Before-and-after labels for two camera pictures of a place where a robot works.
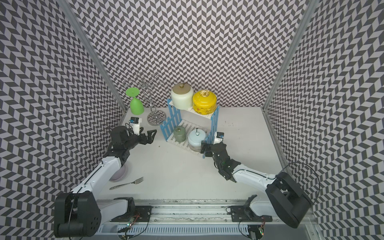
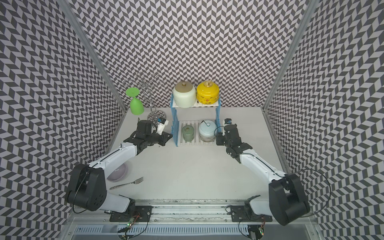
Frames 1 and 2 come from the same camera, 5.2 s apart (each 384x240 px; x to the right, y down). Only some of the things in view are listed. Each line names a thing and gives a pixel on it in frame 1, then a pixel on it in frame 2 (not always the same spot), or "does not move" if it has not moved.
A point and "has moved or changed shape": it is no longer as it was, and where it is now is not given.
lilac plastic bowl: [119, 175] does not move
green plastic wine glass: [136, 105] does not move
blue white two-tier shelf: [189, 119] has moved or changed shape
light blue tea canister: [195, 136] to [207, 131]
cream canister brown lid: [182, 95] does not move
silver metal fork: [136, 182] does not move
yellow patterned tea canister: [204, 102] to [207, 93]
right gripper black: [204, 145] to [219, 138]
